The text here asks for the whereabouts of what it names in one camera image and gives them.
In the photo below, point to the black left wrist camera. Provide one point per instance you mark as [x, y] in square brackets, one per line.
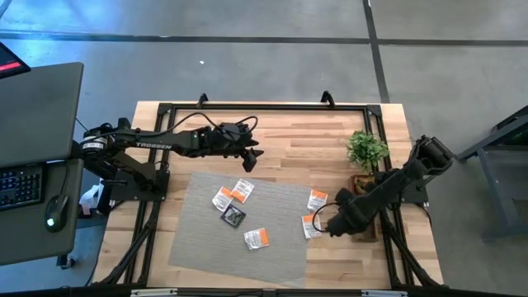
[233, 130]

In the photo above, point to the black metal table frame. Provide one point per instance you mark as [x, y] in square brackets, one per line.
[268, 107]

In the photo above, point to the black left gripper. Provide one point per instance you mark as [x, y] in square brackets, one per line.
[227, 146]

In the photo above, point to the green leafy plant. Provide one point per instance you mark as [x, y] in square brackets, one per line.
[367, 150]

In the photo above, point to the dark grey desk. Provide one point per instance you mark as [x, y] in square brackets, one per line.
[24, 239]

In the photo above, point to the grey metal table frame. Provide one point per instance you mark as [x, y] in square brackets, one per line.
[497, 194]

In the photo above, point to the dark Ahmad tea packet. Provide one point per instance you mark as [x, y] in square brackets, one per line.
[233, 215]

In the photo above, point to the black crossbeam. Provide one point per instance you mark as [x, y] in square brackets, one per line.
[264, 293]

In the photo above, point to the black frame hook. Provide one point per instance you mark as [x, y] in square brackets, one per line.
[203, 97]
[328, 95]

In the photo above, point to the brown wooden box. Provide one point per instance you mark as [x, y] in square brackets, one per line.
[367, 237]

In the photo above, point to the red screen tablet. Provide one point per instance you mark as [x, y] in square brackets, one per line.
[10, 62]

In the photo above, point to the black desk caster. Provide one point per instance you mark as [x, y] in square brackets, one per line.
[66, 262]

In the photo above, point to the white orange Tazo tea packet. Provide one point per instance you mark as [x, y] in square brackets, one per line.
[317, 200]
[256, 238]
[308, 229]
[242, 190]
[222, 199]

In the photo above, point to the grey woven placemat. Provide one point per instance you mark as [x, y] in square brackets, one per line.
[198, 247]

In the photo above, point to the black computer mouse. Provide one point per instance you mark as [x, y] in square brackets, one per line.
[55, 212]

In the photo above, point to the silver beam bracket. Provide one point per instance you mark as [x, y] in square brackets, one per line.
[152, 292]
[383, 293]

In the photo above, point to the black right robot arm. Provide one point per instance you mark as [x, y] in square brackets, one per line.
[396, 181]

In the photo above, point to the backlit computer keyboard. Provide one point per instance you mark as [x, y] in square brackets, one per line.
[20, 187]

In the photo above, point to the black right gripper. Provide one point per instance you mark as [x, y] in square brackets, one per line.
[350, 212]

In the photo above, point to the small black upright box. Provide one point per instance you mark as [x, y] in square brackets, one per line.
[123, 123]

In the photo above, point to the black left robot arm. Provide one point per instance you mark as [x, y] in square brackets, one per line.
[181, 142]

